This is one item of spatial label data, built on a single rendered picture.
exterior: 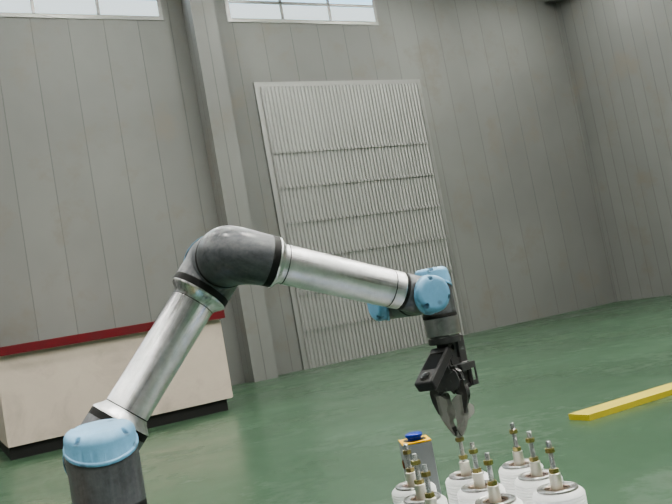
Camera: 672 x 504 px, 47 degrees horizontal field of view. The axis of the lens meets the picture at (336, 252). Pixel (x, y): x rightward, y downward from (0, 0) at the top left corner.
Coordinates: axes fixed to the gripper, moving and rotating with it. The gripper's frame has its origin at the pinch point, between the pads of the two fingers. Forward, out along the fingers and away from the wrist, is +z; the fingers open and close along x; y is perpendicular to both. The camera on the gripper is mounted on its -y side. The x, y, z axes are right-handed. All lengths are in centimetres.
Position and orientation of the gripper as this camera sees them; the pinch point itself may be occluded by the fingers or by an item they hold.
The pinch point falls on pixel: (456, 430)
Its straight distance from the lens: 170.6
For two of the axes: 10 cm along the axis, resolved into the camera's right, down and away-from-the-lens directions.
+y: 6.3, -0.5, 7.7
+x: -7.6, 1.8, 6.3
